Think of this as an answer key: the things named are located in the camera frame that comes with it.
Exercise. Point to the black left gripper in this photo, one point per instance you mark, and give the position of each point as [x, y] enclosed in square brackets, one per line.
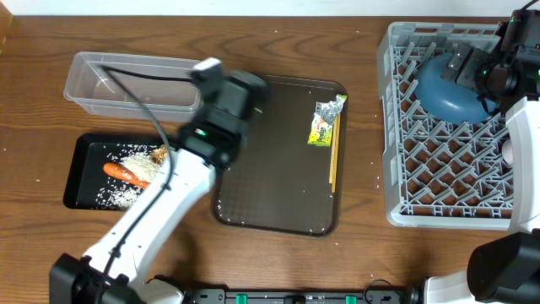
[202, 111]

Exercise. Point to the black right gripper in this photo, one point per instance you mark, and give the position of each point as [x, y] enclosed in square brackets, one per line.
[476, 60]

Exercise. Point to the brown food scrap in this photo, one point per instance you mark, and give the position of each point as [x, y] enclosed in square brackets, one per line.
[159, 155]

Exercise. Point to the large dark blue bowl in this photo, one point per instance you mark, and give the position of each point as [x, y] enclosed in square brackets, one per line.
[446, 100]

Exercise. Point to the silver green snack wrapper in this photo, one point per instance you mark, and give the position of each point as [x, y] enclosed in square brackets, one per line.
[325, 115]

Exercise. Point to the orange carrot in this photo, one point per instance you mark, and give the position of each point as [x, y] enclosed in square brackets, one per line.
[121, 173]

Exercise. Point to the pile of white rice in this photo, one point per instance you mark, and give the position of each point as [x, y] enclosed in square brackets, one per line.
[117, 194]

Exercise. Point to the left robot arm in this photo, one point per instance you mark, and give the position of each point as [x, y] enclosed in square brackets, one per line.
[114, 269]

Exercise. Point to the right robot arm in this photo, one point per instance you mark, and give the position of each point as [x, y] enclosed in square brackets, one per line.
[506, 270]

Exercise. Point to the grey plastic dishwasher rack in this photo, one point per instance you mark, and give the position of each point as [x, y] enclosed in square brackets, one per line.
[437, 174]

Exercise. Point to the black waste tray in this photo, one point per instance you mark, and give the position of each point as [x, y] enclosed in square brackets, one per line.
[86, 176]

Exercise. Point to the clear plastic bin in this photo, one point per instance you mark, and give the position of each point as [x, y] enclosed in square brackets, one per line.
[169, 101]

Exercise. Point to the dark brown serving tray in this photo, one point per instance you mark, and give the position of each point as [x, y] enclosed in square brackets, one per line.
[280, 182]

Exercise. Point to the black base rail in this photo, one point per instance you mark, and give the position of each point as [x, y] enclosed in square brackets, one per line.
[376, 292]

